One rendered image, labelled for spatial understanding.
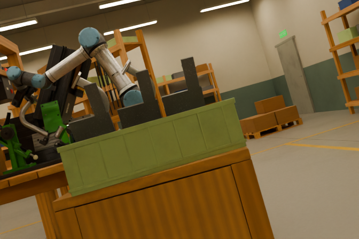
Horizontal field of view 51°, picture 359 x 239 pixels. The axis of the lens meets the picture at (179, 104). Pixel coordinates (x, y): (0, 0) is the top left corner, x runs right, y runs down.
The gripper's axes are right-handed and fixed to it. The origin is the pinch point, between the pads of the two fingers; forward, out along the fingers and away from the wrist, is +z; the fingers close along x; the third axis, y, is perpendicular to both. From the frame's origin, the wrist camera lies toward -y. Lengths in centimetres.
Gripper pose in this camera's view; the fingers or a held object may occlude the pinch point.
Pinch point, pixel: (30, 102)
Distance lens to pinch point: 250.6
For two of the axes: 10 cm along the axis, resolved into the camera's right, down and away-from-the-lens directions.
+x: -8.6, -4.8, 1.7
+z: -0.5, 4.2, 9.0
